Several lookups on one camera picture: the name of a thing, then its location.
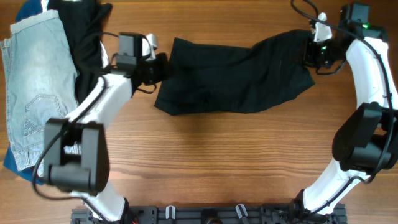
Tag black shorts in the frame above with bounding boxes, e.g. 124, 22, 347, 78
155, 30, 315, 116

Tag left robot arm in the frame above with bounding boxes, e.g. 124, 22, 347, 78
37, 32, 168, 223

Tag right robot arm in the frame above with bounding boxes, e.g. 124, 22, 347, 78
289, 2, 397, 223

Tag white garment in pile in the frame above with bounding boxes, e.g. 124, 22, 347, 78
40, 0, 109, 68

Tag black garment in pile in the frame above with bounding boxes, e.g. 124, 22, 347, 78
47, 0, 113, 103

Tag light blue denim shorts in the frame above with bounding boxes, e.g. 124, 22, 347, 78
1, 10, 78, 171

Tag blue garment at bottom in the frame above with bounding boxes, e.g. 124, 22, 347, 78
2, 0, 44, 184

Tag left black cable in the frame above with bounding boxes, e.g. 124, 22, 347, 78
30, 30, 156, 223

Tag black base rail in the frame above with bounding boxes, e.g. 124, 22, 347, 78
70, 203, 348, 224

